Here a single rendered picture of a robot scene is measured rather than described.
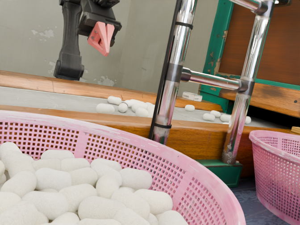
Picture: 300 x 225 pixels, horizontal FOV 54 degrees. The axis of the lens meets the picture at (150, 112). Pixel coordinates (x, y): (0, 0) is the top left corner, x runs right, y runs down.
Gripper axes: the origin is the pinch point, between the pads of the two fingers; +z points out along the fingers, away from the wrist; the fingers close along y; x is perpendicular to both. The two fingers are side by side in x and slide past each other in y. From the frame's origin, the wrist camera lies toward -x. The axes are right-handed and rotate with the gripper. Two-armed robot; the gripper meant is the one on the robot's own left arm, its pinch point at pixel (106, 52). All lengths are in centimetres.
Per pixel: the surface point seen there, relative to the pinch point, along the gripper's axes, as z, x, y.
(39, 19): -161, 112, 26
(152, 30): -142, 80, 114
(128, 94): 3.5, 9.8, 10.5
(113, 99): 10.7, 4.6, 1.5
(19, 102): 17.9, 0.0, -20.1
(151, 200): 45, -23, -16
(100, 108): 20.2, -3.4, -7.2
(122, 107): 17.7, -1.4, -0.9
